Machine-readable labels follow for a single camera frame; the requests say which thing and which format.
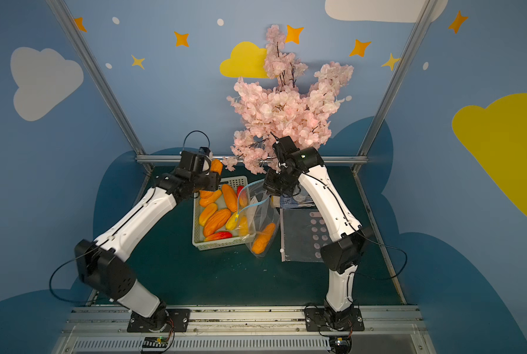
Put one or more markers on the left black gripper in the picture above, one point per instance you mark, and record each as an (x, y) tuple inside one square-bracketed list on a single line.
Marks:
[(208, 180)]

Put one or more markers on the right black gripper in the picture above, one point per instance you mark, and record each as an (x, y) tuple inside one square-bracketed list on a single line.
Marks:
[(274, 185)]

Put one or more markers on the clear blue-zip bag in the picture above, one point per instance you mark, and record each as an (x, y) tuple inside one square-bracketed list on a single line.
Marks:
[(260, 212)]

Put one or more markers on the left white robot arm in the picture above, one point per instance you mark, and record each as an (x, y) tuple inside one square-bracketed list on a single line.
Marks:
[(101, 263)]

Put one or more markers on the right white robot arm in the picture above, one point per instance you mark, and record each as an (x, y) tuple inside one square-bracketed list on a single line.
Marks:
[(343, 254)]

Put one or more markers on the red orange mango front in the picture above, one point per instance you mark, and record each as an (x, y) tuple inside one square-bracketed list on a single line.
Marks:
[(218, 236)]

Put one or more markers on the clear pink-dotted zip bag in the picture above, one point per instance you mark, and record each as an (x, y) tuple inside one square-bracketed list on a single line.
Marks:
[(303, 234)]

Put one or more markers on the orange yellow mango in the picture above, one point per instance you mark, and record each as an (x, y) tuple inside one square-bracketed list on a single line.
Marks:
[(243, 226)]

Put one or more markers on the white perforated plastic basket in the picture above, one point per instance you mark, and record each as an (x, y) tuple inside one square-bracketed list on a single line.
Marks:
[(211, 211)]

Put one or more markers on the pink cherry blossom tree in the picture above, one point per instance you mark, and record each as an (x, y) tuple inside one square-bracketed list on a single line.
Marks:
[(272, 113)]

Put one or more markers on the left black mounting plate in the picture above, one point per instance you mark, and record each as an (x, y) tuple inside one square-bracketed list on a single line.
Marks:
[(165, 320)]

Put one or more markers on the black mounting plate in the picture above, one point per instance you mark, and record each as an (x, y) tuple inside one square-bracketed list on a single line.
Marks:
[(319, 319), (165, 320)]

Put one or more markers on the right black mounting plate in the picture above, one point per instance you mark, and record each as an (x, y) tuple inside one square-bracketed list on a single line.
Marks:
[(319, 319)]

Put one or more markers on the small circuit board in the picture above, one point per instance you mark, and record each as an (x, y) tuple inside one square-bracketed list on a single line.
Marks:
[(155, 344)]

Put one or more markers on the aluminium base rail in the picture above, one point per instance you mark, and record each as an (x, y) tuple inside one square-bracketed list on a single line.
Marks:
[(244, 329)]

